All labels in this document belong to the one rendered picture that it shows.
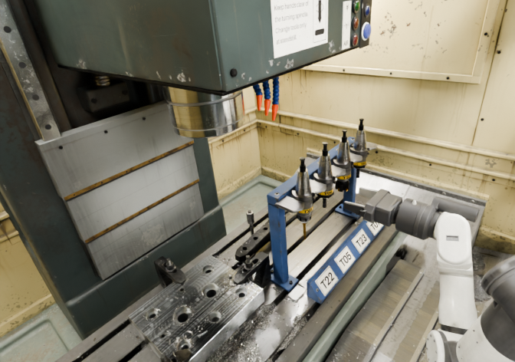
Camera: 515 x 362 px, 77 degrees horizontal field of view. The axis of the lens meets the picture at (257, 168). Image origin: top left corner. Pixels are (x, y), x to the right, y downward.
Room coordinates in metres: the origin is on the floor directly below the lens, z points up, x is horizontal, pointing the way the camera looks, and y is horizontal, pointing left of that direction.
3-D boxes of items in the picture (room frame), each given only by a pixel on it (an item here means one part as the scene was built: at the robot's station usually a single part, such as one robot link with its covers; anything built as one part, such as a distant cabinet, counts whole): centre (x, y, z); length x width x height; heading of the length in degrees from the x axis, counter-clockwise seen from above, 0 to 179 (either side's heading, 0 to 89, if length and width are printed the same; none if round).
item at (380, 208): (0.68, -0.35, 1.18); 0.13 x 0.12 x 0.10; 135
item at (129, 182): (0.99, 0.41, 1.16); 0.48 x 0.05 x 0.51; 135
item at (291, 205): (0.71, -0.08, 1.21); 0.07 x 0.05 x 0.01; 45
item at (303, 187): (0.75, -0.12, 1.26); 0.04 x 0.04 x 0.07
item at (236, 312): (0.62, 0.20, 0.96); 0.29 x 0.23 x 0.05; 135
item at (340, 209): (1.06, -0.35, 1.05); 0.10 x 0.05 x 0.30; 45
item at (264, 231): (0.91, 0.01, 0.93); 0.26 x 0.05 x 0.06; 140
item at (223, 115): (0.68, 0.09, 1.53); 0.16 x 0.16 x 0.12
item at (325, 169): (0.83, -0.20, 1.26); 0.04 x 0.04 x 0.07
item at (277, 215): (0.75, -0.04, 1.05); 0.10 x 0.05 x 0.30; 45
